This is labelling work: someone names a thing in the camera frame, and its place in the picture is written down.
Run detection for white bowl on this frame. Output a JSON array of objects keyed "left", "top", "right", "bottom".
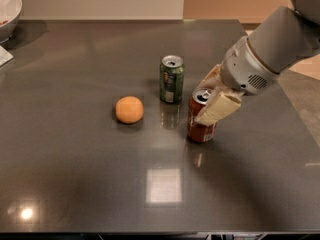
[{"left": 0, "top": 0, "right": 23, "bottom": 43}]

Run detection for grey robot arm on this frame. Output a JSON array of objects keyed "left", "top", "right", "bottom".
[{"left": 195, "top": 0, "right": 320, "bottom": 126}]

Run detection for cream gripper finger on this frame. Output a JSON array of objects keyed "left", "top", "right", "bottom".
[
  {"left": 196, "top": 88, "right": 242, "bottom": 125},
  {"left": 198, "top": 64, "right": 223, "bottom": 89}
]

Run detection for red coke can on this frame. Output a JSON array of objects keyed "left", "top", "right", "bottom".
[{"left": 187, "top": 88, "right": 216, "bottom": 143}]

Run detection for green soda can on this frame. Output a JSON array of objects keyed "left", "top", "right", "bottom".
[{"left": 160, "top": 55, "right": 184, "bottom": 103}]

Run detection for white paper napkin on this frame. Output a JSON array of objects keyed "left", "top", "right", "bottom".
[{"left": 0, "top": 46, "right": 13, "bottom": 67}]

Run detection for orange fruit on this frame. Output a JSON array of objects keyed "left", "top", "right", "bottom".
[{"left": 115, "top": 96, "right": 144, "bottom": 124}]

